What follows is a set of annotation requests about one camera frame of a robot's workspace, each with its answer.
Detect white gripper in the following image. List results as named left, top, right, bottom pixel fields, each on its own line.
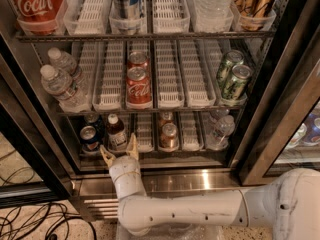
left=100, top=133, right=141, bottom=183

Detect brown drink plastic bottle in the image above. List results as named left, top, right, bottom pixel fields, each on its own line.
left=106, top=114, right=128, bottom=152

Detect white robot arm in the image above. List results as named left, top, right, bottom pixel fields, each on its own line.
left=100, top=135, right=320, bottom=240

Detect steel fridge base grille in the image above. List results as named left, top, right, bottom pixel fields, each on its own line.
left=70, top=169, right=244, bottom=221

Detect front orange can bottom shelf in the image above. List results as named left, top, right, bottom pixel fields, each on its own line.
left=160, top=123, right=178, bottom=149

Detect orange can shelf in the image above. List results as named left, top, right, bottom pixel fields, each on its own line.
left=158, top=112, right=174, bottom=127
left=160, top=123, right=178, bottom=149

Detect rear orange can bottom shelf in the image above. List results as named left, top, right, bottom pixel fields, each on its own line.
left=158, top=112, right=174, bottom=127

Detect fridge door left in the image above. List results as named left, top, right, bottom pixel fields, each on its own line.
left=0, top=58, right=72, bottom=208

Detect front water bottle middle shelf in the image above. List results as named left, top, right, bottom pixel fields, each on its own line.
left=40, top=65, right=89, bottom=113

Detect front water bottle bottom shelf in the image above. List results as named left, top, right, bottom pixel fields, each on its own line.
left=209, top=115, right=235, bottom=151

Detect rear water bottle bottom shelf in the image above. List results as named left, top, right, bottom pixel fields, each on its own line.
left=209, top=109, right=229, bottom=124

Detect rear water bottle middle shelf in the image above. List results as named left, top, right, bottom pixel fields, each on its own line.
left=47, top=47, right=86, bottom=85

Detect silver blue can top shelf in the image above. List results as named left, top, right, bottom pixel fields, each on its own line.
left=113, top=0, right=141, bottom=20

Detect glass fridge door right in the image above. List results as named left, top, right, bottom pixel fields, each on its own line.
left=238, top=23, right=320, bottom=187

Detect clear water bottle top shelf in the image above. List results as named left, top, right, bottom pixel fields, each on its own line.
left=195, top=0, right=233, bottom=33

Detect gold can top shelf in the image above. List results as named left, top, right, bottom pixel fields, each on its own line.
left=231, top=0, right=276, bottom=32

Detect front blue Pepsi can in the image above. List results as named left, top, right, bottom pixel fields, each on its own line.
left=80, top=126, right=103, bottom=155

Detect blue pepsi can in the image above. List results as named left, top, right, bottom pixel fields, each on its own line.
left=84, top=114, right=105, bottom=135
left=80, top=126, right=103, bottom=155

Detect rear blue Pepsi can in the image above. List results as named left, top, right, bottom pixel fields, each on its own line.
left=84, top=114, right=105, bottom=135

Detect front red Coca-Cola can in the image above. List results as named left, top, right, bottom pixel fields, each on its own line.
left=126, top=67, right=152, bottom=108

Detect rear red Coca-Cola can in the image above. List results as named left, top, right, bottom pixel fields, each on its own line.
left=127, top=51, right=150, bottom=70

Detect clear plastic bin on floor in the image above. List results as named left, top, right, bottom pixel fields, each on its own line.
left=116, top=224, right=225, bottom=240

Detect front green can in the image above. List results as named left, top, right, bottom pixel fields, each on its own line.
left=222, top=65, right=252, bottom=100

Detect green can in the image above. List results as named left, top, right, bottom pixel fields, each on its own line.
left=222, top=65, right=252, bottom=100
left=216, top=50, right=244, bottom=87

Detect rear green can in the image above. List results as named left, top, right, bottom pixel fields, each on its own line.
left=216, top=50, right=244, bottom=87

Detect large red Coca-Cola can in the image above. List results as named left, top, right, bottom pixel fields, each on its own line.
left=13, top=0, right=68, bottom=35

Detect white can behind glass door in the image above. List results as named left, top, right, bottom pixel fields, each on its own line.
left=287, top=123, right=307, bottom=149

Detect blue can behind glass door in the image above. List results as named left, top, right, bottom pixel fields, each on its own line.
left=302, top=113, right=320, bottom=146

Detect middle wire shelf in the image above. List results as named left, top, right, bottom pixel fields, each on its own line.
left=56, top=105, right=245, bottom=117

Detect wire shelf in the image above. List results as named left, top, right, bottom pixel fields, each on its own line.
left=15, top=31, right=275, bottom=43
left=56, top=105, right=245, bottom=117

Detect black cables on floor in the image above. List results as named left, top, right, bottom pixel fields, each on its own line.
left=0, top=148, right=98, bottom=240

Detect top wire shelf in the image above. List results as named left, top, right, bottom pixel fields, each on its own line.
left=15, top=31, right=275, bottom=43

